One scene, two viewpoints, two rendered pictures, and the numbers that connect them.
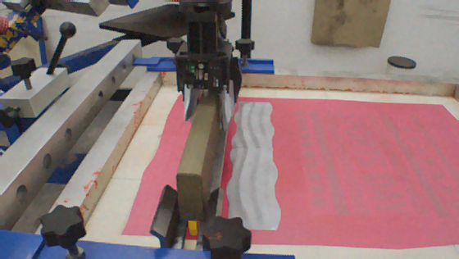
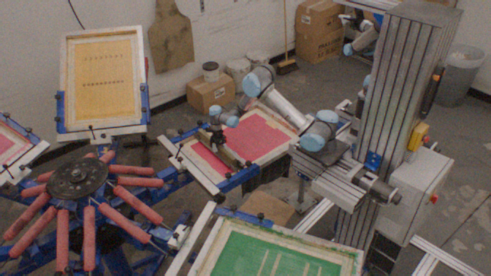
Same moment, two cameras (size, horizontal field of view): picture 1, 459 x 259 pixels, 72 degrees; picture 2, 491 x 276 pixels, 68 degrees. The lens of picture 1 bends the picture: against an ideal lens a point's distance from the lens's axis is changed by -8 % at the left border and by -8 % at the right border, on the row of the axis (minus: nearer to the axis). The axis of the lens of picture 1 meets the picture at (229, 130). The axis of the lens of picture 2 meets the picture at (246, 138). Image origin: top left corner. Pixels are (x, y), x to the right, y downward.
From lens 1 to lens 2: 203 cm
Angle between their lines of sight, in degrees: 34
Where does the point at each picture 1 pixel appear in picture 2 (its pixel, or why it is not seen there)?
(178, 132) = (205, 155)
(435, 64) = (226, 55)
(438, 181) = (265, 137)
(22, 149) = (198, 174)
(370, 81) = not seen: hidden behind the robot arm
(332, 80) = not seen: hidden behind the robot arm
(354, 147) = (245, 138)
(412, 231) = (267, 150)
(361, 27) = (182, 55)
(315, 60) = (161, 82)
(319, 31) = (158, 66)
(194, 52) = (220, 138)
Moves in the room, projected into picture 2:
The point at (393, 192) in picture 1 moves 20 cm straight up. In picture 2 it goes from (259, 144) to (259, 122)
